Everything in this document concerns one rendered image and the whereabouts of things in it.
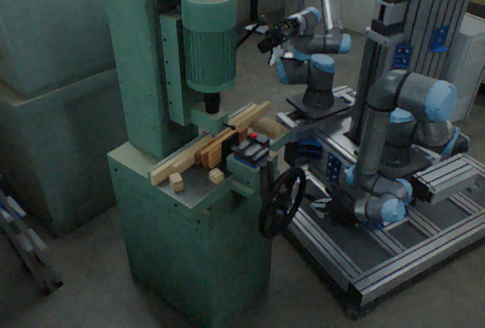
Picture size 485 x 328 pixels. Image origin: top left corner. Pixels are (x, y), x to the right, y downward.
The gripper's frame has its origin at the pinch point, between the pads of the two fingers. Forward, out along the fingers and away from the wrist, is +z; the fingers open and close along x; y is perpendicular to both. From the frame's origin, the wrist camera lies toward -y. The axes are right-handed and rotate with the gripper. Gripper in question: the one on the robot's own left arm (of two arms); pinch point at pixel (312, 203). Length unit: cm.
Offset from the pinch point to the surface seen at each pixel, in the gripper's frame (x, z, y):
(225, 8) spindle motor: -13, -9, -78
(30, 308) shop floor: -76, 128, 14
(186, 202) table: -40, 17, -25
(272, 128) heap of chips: 11.6, 15.9, -28.3
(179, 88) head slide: -18, 23, -59
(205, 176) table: -25.8, 20.0, -27.4
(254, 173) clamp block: -17.9, 3.4, -23.4
